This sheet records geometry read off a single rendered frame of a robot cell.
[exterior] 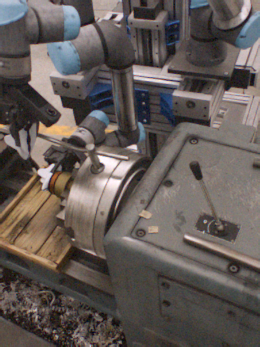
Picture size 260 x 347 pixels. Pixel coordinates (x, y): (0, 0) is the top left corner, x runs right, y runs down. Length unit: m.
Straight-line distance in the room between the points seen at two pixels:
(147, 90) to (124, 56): 0.42
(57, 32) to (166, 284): 0.60
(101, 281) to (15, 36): 0.75
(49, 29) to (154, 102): 0.82
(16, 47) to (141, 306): 0.69
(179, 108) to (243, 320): 0.82
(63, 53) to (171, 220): 0.57
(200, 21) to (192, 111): 0.30
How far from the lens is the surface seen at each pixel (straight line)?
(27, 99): 0.97
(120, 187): 1.07
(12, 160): 1.67
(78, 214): 1.08
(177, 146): 1.09
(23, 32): 0.94
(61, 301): 1.66
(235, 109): 2.89
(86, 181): 1.07
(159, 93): 1.66
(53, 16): 0.97
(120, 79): 1.34
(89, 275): 1.33
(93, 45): 1.23
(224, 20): 1.35
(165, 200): 0.97
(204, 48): 1.52
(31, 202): 1.53
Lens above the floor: 2.01
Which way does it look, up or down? 47 degrees down
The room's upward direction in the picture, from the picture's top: 7 degrees counter-clockwise
